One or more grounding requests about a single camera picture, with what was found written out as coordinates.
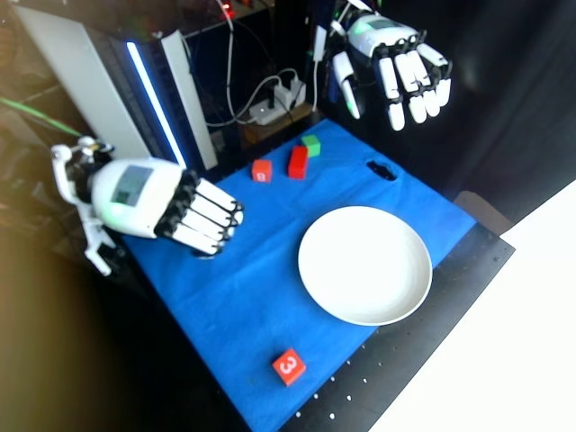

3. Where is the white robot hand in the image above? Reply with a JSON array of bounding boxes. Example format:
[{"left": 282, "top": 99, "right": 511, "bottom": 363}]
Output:
[
  {"left": 331, "top": 13, "right": 454, "bottom": 132},
  {"left": 89, "top": 157, "right": 245, "bottom": 257}
]

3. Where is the tall red block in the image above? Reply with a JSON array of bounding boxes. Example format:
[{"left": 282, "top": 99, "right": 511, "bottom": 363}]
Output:
[{"left": 287, "top": 145, "right": 310, "bottom": 181}]

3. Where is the white round plate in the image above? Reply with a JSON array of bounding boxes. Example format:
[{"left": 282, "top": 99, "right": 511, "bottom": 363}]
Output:
[{"left": 297, "top": 205, "right": 434, "bottom": 327}]

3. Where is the white hanging adapter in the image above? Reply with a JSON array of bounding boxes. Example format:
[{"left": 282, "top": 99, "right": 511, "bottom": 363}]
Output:
[{"left": 312, "top": 25, "right": 329, "bottom": 64}]

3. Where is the white power strip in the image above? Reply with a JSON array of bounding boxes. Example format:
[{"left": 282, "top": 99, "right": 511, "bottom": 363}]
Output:
[{"left": 248, "top": 76, "right": 308, "bottom": 126}]

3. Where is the green cube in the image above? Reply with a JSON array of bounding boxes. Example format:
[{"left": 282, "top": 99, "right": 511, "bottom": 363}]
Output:
[{"left": 300, "top": 133, "right": 322, "bottom": 158}]

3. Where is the blue cloth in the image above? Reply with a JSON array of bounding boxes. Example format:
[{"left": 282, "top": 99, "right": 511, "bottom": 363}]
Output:
[{"left": 121, "top": 117, "right": 478, "bottom": 432}]

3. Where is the red cube with white print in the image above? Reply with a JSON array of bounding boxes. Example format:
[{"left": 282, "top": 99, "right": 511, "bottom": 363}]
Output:
[{"left": 251, "top": 159, "right": 274, "bottom": 184}]

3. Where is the small black clip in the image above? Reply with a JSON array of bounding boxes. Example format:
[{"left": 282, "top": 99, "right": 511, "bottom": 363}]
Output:
[{"left": 366, "top": 160, "right": 399, "bottom": 183}]

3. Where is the white tower with blue light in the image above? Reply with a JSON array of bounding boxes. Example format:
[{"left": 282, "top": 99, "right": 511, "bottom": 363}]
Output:
[{"left": 12, "top": 4, "right": 220, "bottom": 172}]

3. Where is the brown cardboard piece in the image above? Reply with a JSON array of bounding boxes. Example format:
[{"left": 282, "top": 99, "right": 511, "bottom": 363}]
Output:
[{"left": 454, "top": 191, "right": 514, "bottom": 235}]

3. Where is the red cube with number three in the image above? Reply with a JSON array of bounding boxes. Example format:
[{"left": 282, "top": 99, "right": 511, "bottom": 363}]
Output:
[{"left": 271, "top": 346, "right": 308, "bottom": 387}]

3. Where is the black perforated board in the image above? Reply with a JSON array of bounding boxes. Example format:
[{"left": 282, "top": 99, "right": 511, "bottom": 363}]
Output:
[{"left": 278, "top": 224, "right": 517, "bottom": 432}]

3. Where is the green cable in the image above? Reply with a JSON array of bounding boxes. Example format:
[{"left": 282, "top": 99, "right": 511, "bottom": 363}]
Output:
[{"left": 0, "top": 96, "right": 85, "bottom": 139}]

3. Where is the white cable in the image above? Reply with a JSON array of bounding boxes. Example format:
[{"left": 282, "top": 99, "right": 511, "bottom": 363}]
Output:
[{"left": 214, "top": 0, "right": 253, "bottom": 127}]

